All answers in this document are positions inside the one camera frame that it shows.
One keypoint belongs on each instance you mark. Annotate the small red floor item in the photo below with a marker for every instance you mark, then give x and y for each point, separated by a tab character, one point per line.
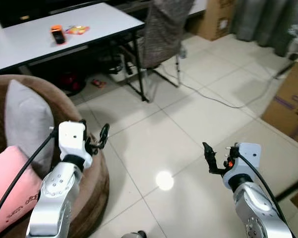
98	83

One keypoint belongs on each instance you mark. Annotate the grey curtain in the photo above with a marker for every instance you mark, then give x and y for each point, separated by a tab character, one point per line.
268	20

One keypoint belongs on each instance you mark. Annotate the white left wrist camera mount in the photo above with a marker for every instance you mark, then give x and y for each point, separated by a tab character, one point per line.
72	136

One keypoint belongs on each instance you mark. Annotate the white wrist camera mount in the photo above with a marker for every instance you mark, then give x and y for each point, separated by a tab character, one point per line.
245	161
72	136

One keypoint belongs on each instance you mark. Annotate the brown round sofa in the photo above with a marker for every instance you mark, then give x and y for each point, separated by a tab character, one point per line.
96	188

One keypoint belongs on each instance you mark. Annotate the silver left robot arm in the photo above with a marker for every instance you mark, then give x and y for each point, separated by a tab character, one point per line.
54	198

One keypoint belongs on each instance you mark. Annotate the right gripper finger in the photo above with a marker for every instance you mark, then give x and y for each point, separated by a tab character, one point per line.
210	156
232	147

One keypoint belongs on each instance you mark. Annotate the plain brown cardboard box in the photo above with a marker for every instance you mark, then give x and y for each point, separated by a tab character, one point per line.
218	20

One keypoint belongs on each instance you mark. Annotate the cardboard box with purple print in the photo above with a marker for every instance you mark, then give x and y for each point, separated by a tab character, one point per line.
287	104

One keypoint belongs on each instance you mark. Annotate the pink printed pillow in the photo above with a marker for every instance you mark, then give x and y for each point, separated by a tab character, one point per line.
5	198

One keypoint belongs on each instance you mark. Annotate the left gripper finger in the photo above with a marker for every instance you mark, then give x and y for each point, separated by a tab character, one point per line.
107	136
83	123

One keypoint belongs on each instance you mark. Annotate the chair with checkered cloth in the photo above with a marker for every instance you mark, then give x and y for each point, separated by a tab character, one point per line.
163	34

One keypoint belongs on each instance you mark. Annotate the red round appliance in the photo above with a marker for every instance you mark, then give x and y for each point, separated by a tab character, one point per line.
69	82

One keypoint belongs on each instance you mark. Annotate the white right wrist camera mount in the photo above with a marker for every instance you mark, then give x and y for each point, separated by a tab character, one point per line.
245	161

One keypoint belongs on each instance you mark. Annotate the yellow red snack packet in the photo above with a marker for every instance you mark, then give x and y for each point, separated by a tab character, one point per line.
77	29

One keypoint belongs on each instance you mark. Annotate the black metal bar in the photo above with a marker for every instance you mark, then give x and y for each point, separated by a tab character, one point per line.
292	188

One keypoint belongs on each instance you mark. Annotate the grey square pillow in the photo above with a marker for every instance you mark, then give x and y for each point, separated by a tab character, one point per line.
27	124

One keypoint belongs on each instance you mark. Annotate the orange black device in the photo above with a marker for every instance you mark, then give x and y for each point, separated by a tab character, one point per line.
58	34

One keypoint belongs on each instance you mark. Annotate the white folding table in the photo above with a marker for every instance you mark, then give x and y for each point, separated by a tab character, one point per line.
29	44

